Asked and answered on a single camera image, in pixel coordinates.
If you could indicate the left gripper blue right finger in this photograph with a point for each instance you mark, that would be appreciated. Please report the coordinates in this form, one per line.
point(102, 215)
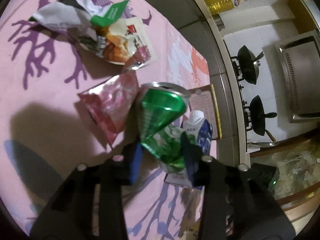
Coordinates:
point(192, 157)

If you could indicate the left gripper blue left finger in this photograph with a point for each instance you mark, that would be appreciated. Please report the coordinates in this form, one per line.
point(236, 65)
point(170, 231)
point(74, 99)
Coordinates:
point(136, 156)

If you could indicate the blue white milk carton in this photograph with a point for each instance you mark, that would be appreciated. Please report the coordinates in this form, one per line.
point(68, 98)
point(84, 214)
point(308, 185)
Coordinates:
point(196, 142)

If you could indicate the long yellow box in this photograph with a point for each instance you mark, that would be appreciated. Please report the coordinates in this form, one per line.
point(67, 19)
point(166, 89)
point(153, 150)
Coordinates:
point(204, 99)

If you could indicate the crushed green soda can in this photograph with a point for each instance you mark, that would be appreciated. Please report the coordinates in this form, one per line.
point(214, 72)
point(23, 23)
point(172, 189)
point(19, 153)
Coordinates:
point(158, 105)

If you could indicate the red foil wrapper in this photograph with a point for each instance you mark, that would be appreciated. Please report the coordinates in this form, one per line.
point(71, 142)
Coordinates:
point(109, 103)

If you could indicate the white snack bag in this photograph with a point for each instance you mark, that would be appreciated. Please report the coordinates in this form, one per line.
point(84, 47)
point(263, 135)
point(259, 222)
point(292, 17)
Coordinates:
point(123, 43)

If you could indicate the green white wrapper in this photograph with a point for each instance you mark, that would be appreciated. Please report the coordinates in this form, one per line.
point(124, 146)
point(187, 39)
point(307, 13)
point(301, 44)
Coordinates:
point(80, 14)

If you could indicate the gas stove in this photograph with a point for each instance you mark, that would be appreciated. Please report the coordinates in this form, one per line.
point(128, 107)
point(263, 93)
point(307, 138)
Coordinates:
point(244, 104)

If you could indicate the black frying pan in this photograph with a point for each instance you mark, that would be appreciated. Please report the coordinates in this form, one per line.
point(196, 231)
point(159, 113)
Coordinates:
point(258, 117)

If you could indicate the steel wok with lid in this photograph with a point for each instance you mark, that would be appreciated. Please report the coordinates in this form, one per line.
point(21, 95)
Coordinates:
point(249, 64)

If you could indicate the range hood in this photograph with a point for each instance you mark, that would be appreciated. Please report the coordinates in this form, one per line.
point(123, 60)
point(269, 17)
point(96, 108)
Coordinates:
point(299, 58)

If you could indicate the pink floral tablecloth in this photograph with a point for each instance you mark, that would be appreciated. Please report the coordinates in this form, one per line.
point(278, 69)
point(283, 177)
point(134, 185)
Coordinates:
point(45, 129)

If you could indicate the large cooking oil bottle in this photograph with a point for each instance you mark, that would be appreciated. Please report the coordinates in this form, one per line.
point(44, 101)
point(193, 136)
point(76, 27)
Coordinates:
point(218, 6)

